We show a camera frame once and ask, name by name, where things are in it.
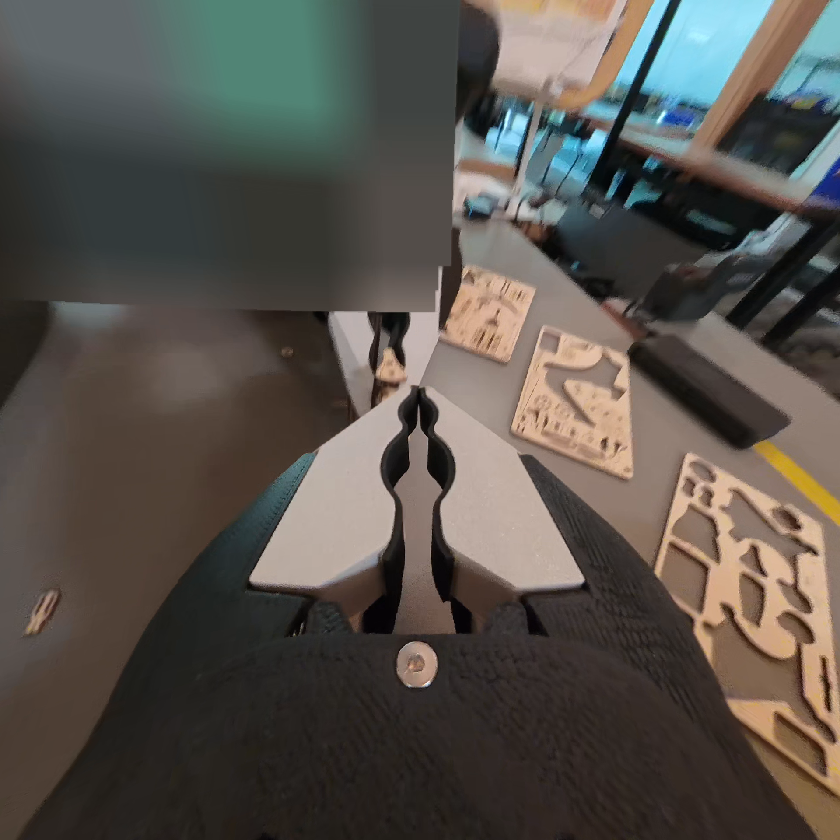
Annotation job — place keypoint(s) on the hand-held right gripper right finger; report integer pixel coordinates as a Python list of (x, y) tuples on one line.
[(512, 525)]

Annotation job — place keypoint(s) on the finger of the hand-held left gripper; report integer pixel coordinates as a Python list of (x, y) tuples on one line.
[(423, 341), (351, 354)]

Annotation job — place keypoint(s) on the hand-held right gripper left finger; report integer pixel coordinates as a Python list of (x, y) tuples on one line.
[(328, 525)]

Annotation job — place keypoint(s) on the wooden model assembly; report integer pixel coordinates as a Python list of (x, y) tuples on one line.
[(388, 367)]

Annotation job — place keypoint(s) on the wooden sheet with curved parts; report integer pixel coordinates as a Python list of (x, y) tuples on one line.
[(489, 315)]

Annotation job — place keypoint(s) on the wooden sheet with gear parts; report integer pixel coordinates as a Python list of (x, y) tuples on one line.
[(571, 426)]

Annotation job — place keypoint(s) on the instruction poster board stand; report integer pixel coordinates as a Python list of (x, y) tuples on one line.
[(558, 65)]

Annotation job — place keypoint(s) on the small blue device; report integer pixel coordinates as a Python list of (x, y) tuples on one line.
[(481, 207)]

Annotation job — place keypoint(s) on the black equipment case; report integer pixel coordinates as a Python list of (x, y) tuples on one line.
[(630, 239)]

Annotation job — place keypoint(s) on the mostly empty wooden sheet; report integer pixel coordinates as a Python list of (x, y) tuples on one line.
[(722, 623)]

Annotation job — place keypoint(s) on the flat black case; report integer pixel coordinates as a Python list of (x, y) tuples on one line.
[(709, 394)]

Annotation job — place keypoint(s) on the long wooden desk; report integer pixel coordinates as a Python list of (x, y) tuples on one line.
[(722, 164)]

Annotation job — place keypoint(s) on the wooden pillar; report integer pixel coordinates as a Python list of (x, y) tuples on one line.
[(748, 72)]

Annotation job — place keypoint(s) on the dark grey charger box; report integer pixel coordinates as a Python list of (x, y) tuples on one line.
[(695, 292)]

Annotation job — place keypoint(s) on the yellow tape line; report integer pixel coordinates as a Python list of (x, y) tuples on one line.
[(797, 482)]

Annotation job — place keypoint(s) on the small slotted wooden piece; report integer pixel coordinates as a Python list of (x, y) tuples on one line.
[(43, 610)]

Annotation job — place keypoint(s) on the black frame pole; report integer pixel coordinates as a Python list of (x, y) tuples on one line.
[(633, 98)]

